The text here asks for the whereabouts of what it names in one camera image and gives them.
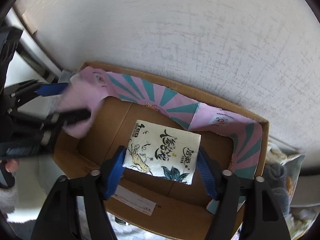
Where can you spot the small pink fluffy cloth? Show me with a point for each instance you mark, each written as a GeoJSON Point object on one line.
{"type": "Point", "coordinates": [80, 94]}

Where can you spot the grey fluffy slipper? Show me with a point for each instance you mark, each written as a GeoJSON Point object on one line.
{"type": "Point", "coordinates": [275, 175]}

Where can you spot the person's hand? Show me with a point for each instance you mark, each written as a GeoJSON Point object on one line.
{"type": "Point", "coordinates": [12, 165]}

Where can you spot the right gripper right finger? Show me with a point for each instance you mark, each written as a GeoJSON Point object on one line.
{"type": "Point", "coordinates": [262, 218]}

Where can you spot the floral light blue cloth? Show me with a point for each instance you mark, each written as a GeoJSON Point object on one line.
{"type": "Point", "coordinates": [124, 230]}

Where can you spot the white printed tissue pack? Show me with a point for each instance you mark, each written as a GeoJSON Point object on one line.
{"type": "Point", "coordinates": [162, 152]}

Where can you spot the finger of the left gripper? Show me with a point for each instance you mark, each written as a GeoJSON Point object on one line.
{"type": "Point", "coordinates": [58, 120]}
{"type": "Point", "coordinates": [21, 93]}

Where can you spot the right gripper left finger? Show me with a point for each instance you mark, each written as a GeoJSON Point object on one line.
{"type": "Point", "coordinates": [59, 218]}

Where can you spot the cream knitted sock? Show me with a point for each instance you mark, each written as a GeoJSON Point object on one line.
{"type": "Point", "coordinates": [275, 155]}

